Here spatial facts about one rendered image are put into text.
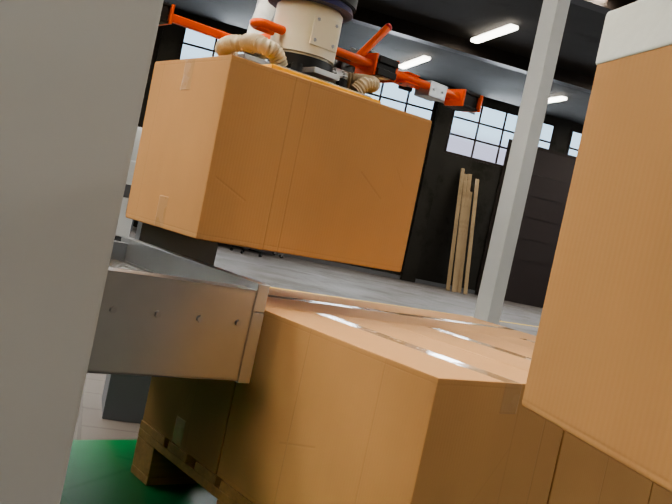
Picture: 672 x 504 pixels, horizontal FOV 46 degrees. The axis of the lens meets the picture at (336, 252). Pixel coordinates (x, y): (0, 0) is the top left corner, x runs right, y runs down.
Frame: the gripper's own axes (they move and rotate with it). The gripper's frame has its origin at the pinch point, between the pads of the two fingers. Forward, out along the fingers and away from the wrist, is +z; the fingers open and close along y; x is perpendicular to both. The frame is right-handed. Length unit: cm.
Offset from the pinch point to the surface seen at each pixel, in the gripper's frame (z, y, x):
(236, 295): 34, 62, 52
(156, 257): -13, 61, 48
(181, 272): 2, 63, 48
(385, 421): 69, 77, 38
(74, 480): -16, 120, 56
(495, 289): -159, 62, -260
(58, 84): 110, 39, 120
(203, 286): 34, 61, 60
